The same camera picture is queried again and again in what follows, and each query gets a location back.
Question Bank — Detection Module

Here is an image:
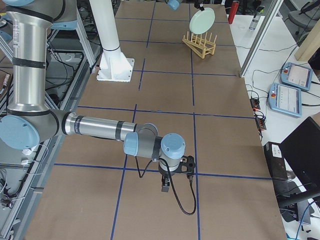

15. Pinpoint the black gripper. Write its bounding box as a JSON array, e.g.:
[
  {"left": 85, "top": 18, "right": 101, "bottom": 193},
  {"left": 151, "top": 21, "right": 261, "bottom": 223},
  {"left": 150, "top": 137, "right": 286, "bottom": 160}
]
[{"left": 158, "top": 164, "right": 170, "bottom": 193}]

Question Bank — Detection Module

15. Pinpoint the light green plate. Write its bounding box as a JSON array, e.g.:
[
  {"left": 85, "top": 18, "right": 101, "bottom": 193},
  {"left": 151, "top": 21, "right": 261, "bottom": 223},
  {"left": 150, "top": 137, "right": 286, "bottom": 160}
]
[{"left": 189, "top": 7, "right": 216, "bottom": 35}]

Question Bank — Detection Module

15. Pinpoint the wooden dish rack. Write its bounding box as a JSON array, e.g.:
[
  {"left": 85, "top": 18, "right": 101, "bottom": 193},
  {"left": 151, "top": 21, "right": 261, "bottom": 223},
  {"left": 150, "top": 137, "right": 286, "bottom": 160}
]
[{"left": 182, "top": 31, "right": 217, "bottom": 59}]

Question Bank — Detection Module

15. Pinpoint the red bottle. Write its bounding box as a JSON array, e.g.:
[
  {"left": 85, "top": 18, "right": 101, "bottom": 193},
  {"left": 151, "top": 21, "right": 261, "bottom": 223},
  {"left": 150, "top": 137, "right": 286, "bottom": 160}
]
[{"left": 228, "top": 0, "right": 240, "bottom": 25}]

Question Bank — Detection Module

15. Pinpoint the clear water bottle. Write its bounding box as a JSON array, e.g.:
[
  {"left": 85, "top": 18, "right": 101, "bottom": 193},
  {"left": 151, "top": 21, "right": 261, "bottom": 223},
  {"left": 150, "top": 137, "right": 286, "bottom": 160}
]
[{"left": 249, "top": 13, "right": 261, "bottom": 31}]

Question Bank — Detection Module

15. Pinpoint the upper teach pendant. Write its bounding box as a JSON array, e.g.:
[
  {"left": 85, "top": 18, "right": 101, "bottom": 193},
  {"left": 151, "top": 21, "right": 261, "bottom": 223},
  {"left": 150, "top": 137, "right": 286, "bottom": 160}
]
[{"left": 280, "top": 62, "right": 313, "bottom": 91}]

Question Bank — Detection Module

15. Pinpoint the teach pendant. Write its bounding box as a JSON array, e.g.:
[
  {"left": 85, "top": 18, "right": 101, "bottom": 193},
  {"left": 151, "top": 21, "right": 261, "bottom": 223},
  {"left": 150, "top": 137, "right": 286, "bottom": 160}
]
[
  {"left": 268, "top": 82, "right": 302, "bottom": 118},
  {"left": 280, "top": 62, "right": 313, "bottom": 91}
]

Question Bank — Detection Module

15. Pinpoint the black computer box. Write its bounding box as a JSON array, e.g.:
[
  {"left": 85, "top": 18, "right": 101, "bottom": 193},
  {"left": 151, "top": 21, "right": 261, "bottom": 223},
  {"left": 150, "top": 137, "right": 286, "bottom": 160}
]
[{"left": 263, "top": 141, "right": 288, "bottom": 181}]

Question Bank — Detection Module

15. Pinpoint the black power strip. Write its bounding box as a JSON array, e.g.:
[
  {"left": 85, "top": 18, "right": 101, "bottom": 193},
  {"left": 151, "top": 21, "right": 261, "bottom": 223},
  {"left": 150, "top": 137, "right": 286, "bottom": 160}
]
[{"left": 250, "top": 97, "right": 267, "bottom": 132}]

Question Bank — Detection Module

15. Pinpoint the wooden board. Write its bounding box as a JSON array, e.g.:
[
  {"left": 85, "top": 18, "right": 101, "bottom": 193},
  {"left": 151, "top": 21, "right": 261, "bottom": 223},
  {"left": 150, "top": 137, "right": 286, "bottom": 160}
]
[{"left": 294, "top": 20, "right": 320, "bottom": 62}]

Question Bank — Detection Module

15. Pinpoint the lower teach pendant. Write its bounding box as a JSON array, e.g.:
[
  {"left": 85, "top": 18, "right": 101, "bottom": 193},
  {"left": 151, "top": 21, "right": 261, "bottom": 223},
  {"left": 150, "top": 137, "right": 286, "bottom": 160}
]
[{"left": 268, "top": 82, "right": 302, "bottom": 118}]

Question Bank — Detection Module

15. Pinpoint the black monitor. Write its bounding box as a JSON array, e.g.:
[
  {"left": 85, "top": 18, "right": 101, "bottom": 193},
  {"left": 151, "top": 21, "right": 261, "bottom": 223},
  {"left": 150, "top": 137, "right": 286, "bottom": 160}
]
[{"left": 278, "top": 116, "right": 320, "bottom": 208}]

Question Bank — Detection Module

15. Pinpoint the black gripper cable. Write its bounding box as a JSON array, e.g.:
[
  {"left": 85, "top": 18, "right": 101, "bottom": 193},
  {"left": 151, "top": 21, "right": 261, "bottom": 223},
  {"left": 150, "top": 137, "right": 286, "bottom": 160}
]
[{"left": 134, "top": 155, "right": 197, "bottom": 216}]

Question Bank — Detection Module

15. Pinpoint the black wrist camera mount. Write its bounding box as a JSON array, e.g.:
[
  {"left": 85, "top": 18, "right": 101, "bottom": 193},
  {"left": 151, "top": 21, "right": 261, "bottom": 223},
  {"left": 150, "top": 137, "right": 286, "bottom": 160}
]
[{"left": 173, "top": 155, "right": 196, "bottom": 175}]

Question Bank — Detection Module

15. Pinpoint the aluminium frame post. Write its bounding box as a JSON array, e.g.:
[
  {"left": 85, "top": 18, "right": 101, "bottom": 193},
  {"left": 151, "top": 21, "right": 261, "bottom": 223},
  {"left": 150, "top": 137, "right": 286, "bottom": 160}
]
[{"left": 239, "top": 0, "right": 284, "bottom": 78}]

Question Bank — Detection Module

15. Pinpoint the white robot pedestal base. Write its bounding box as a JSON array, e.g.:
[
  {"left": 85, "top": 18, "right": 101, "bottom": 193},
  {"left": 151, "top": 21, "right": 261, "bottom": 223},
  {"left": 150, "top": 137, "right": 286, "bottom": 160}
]
[{"left": 89, "top": 0, "right": 135, "bottom": 83}]

